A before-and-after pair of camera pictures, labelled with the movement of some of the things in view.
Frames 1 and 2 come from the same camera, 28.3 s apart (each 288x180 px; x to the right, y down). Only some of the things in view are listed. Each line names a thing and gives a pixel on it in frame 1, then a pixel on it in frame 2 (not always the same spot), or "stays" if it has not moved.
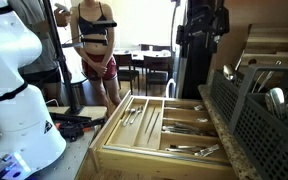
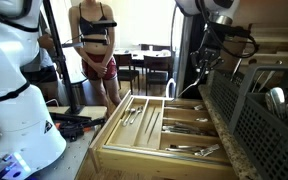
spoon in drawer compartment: [202, 120] stays
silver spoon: [227, 73] -> [188, 88]
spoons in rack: [275, 102] stays
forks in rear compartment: [197, 107] stays
